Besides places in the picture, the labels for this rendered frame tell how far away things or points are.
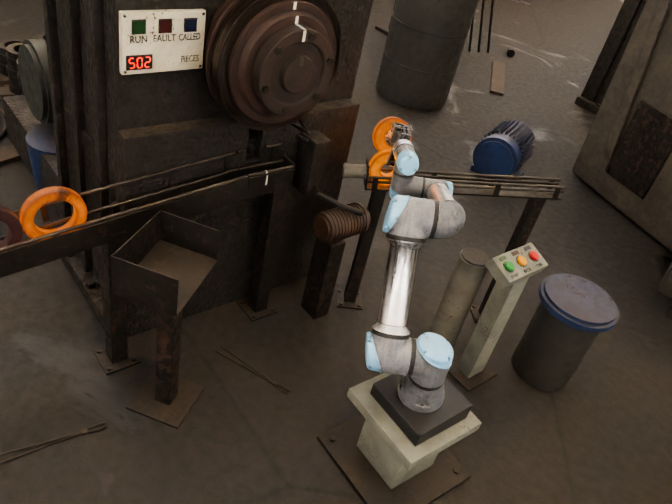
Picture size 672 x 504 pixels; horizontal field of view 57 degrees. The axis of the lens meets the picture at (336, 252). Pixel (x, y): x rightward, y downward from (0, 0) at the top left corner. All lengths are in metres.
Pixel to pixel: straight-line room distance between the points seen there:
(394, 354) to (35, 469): 1.17
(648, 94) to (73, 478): 3.65
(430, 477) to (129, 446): 1.03
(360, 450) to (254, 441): 0.37
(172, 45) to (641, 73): 3.04
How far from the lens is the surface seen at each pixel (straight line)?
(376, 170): 2.43
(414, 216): 1.81
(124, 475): 2.19
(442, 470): 2.35
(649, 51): 4.29
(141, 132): 2.07
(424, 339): 1.90
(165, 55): 2.01
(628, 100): 4.35
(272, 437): 2.29
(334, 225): 2.39
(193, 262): 1.96
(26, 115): 3.52
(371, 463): 2.27
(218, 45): 1.96
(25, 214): 1.96
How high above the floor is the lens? 1.85
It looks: 36 degrees down
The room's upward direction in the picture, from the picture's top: 14 degrees clockwise
